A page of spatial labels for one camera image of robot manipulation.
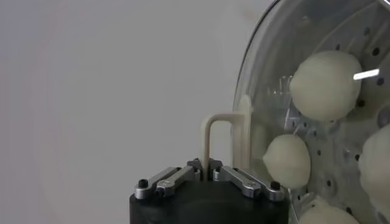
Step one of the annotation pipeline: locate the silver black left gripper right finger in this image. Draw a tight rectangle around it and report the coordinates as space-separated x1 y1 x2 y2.
208 158 286 202

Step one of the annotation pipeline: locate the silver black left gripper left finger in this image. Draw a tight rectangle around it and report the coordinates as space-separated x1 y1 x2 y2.
135 158 204 200

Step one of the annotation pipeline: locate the white steamed baozi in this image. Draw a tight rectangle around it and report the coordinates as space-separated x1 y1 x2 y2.
297 197 362 224
289 50 363 122
358 123 390 211
263 133 311 190

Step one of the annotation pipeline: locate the glass lid with cream handle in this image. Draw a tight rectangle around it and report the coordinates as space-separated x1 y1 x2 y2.
200 0 390 224

